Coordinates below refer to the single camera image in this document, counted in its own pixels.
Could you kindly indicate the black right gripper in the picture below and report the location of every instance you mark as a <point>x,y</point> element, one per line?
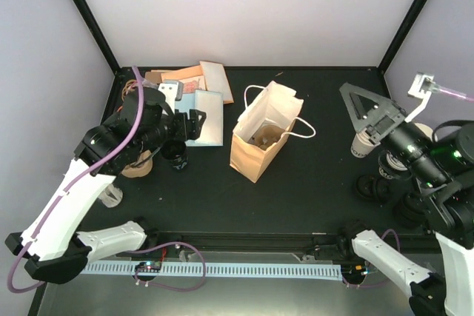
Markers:
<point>377,114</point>

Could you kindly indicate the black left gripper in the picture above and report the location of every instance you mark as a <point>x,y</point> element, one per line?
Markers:
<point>194,126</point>

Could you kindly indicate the brown paper takeout bag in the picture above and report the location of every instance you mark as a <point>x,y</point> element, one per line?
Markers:
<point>270,117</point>

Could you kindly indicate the brown pulp cup carrier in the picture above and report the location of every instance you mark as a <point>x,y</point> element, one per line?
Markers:
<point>267,135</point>

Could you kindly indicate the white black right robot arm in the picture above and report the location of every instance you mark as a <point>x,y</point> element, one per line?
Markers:
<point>445,167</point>

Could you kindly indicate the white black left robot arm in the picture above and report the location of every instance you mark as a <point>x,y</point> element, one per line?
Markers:
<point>54,249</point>

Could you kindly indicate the short white cup stack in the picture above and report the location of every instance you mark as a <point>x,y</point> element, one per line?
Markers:
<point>363,146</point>

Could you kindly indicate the brown white flat paper bag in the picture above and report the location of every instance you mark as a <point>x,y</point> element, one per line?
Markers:
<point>216,80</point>

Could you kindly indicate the tall white cup stack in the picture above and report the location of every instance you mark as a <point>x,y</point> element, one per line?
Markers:
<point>391,168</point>

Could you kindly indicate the stack of black lids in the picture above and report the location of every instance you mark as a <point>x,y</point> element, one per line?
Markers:
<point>407,209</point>

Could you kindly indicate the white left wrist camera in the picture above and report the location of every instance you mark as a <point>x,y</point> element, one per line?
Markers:
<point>173,91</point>

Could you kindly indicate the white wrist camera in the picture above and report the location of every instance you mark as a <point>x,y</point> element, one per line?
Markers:
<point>173,91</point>
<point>422,88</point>

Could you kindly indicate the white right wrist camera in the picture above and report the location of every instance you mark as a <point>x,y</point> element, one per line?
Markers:
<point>422,88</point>

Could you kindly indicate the bundle of bag handles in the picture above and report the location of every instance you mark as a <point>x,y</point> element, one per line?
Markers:
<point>129,87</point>

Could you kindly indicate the black enclosure frame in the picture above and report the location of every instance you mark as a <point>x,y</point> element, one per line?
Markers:
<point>308,195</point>

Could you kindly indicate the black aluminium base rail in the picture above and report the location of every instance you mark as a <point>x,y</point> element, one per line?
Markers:
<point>319,245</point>

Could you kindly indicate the light blue cable duct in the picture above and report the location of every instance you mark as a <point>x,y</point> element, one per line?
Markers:
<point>214,270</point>

